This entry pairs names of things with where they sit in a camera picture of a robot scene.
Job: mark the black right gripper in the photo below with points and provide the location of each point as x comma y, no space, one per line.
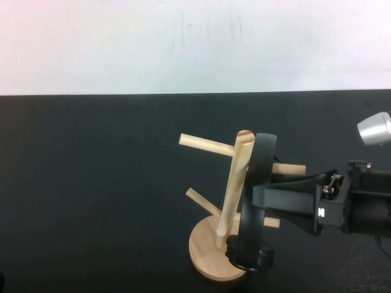
360,204

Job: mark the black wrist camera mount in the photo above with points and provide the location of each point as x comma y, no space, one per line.
359,167

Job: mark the wooden peg headphone stand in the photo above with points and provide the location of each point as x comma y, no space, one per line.
207,244

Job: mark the black over-ear headphones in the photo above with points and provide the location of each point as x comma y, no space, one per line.
260,158

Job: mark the right robot arm silver joint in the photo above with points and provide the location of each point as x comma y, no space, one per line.
375,129

